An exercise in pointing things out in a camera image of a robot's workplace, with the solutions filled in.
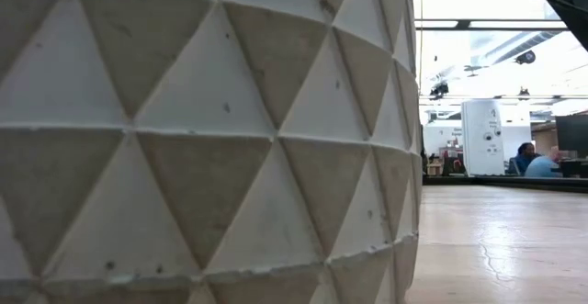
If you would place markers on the black ceiling spotlight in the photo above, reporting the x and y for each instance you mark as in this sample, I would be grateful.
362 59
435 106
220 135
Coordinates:
438 89

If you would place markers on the white geometric plant pot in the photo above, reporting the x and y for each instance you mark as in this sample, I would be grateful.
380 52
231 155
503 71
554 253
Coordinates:
206 157

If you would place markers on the black monitor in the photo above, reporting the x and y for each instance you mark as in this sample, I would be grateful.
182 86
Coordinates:
572 134

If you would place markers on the person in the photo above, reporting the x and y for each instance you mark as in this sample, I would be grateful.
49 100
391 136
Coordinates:
544 167
523 157

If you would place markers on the black aluminium rig frame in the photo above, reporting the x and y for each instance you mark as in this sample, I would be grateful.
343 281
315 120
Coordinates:
505 183

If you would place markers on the white pillar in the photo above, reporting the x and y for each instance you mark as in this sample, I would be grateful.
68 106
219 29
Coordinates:
482 138

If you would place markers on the black ceiling camera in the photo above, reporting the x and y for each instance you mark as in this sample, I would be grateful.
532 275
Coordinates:
526 57

